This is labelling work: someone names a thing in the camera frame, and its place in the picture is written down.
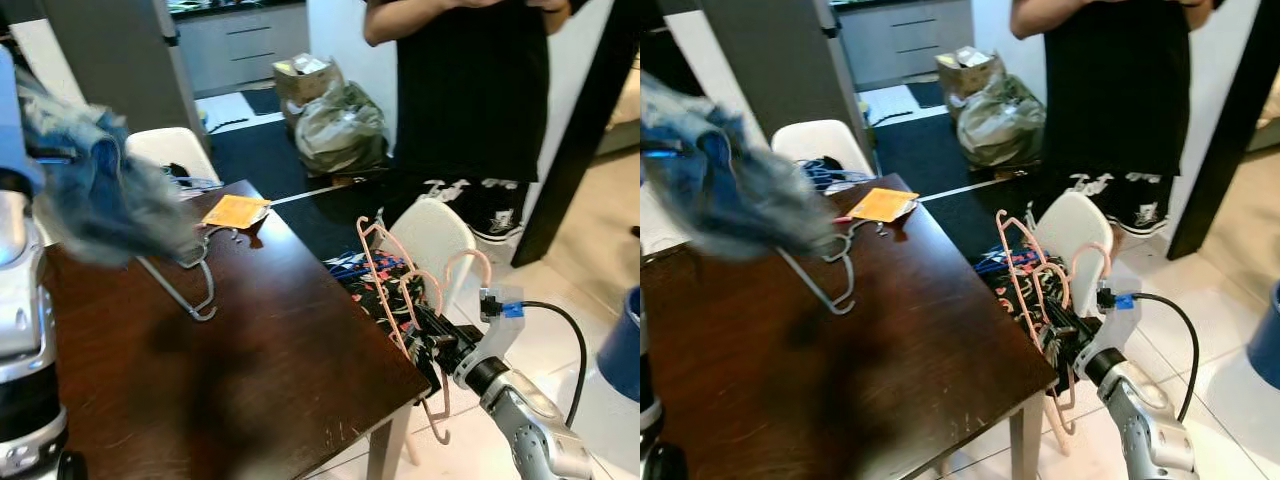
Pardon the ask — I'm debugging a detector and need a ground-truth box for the pink wire hanger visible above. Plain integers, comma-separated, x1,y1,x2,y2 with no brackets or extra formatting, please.
993,208,1114,456
357,215,494,446

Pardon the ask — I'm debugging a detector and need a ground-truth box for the grey green plastic bag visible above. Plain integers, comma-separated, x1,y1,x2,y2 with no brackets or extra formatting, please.
955,73,1048,169
295,80,393,178

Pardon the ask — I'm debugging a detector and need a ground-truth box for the blue bin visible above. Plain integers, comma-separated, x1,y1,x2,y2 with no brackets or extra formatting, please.
597,285,641,403
1245,280,1280,391

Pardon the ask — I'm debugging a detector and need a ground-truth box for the brown cardboard box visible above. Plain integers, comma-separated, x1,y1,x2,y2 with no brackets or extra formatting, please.
272,54,346,126
935,45,1003,113

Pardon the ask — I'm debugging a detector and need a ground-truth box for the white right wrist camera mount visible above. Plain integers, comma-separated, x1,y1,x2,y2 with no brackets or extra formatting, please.
1095,282,1141,353
478,285,526,366

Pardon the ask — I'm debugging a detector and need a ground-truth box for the orange packet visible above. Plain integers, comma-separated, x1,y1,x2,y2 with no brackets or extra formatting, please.
848,187,920,223
202,194,272,230

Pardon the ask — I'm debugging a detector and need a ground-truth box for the blue denim garment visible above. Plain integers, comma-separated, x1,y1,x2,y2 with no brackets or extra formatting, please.
640,72,843,263
15,68,203,266

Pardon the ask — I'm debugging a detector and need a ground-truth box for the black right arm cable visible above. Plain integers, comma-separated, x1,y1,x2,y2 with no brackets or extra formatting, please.
518,298,591,429
1135,290,1201,423

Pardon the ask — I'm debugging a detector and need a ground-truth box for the white plastic chair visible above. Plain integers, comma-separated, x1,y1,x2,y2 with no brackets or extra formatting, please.
125,127,223,193
383,197,479,313
770,120,879,183
1035,190,1118,293

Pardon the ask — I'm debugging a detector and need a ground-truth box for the person in black clothes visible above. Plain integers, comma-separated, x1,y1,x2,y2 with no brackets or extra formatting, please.
1010,0,1229,239
362,0,573,243

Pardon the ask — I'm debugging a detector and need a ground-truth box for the grey wire hanger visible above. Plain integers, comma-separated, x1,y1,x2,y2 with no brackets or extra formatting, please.
775,220,883,318
135,225,241,323

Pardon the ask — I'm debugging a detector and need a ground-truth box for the grey drawer cabinet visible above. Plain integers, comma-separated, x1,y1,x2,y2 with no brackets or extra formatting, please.
835,0,976,93
165,0,311,98

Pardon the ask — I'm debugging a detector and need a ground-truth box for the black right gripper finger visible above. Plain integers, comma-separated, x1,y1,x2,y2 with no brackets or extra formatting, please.
1042,295,1079,336
414,298,457,341
1033,302,1067,346
403,306,443,353

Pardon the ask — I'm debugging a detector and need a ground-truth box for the dark brown wooden table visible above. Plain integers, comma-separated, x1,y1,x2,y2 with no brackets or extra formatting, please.
40,178,433,480
640,175,1061,480

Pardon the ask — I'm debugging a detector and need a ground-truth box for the black pillar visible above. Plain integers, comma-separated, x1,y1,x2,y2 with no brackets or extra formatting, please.
1165,0,1280,263
510,0,641,268

